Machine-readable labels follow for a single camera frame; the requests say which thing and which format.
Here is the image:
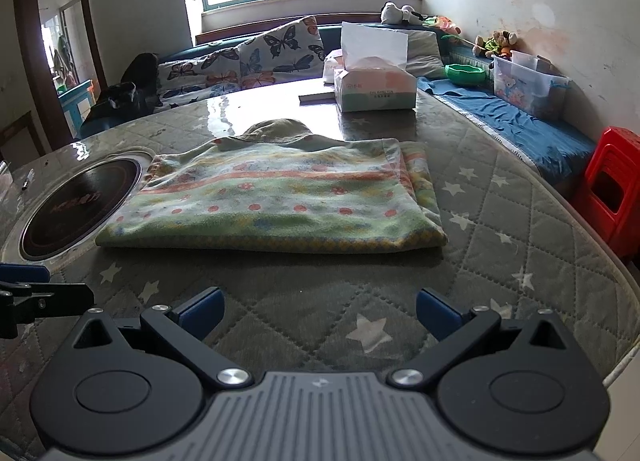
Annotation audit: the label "grey pillow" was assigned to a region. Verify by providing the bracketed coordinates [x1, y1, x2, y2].
[405, 28, 446, 79]

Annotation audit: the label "round black induction cooktop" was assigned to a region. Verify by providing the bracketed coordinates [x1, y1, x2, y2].
[19, 156, 143, 259]

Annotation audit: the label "teal sofa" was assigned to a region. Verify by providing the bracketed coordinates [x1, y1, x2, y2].
[80, 24, 598, 202]

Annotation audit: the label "blue cabinet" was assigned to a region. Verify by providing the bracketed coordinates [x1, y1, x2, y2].
[57, 80, 98, 139]

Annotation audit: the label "dark wooden sideboard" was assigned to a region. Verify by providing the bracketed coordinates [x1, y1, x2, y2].
[0, 111, 53, 164]

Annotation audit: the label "red plastic stool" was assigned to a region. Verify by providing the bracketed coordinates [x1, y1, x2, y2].
[572, 126, 640, 257]

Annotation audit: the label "green white tissue pack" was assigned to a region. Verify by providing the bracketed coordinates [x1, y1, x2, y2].
[332, 21, 418, 113]

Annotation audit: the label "clear plastic storage box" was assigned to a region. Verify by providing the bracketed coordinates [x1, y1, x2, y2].
[492, 51, 571, 121]

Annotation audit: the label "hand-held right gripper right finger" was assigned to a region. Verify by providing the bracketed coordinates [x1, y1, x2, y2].
[390, 287, 571, 389]

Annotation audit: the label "patterned green children's garment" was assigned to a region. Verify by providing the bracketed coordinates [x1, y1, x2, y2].
[95, 118, 448, 254]

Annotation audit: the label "blue cloth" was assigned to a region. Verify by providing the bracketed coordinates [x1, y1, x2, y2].
[417, 76, 598, 182]

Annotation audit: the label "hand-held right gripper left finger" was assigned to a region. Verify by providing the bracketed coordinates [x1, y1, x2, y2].
[72, 286, 253, 389]

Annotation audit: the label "brown teddy bear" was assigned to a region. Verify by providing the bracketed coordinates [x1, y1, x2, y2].
[472, 30, 518, 59]

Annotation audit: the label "black clothing pile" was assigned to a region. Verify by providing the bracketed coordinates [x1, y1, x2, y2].
[82, 52, 161, 137]

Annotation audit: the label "green bowl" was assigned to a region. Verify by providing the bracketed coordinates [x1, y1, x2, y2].
[445, 64, 487, 87]

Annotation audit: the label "hanging clothes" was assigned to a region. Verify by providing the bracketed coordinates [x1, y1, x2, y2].
[52, 34, 76, 82]

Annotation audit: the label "green orange toy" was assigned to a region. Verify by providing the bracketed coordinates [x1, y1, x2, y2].
[425, 15, 461, 36]

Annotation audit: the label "white and black plush toy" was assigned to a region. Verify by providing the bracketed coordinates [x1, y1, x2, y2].
[381, 1, 426, 26]

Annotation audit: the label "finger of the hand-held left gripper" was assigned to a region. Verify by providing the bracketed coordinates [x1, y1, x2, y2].
[0, 281, 94, 338]
[0, 263, 51, 283]

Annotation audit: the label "dark wooden door frame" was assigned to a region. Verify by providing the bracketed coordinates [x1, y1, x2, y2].
[12, 0, 108, 152]

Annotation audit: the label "long butterfly print cushion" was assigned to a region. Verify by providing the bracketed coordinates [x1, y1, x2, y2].
[157, 48, 241, 92]
[160, 81, 246, 109]

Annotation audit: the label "large butterfly print pillow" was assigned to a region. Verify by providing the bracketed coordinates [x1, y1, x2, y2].
[239, 16, 326, 89]

